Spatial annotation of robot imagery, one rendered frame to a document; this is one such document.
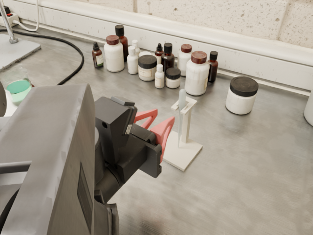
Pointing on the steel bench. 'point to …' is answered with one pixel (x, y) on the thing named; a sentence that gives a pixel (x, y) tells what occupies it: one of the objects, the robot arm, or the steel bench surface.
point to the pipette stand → (175, 161)
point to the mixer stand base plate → (15, 50)
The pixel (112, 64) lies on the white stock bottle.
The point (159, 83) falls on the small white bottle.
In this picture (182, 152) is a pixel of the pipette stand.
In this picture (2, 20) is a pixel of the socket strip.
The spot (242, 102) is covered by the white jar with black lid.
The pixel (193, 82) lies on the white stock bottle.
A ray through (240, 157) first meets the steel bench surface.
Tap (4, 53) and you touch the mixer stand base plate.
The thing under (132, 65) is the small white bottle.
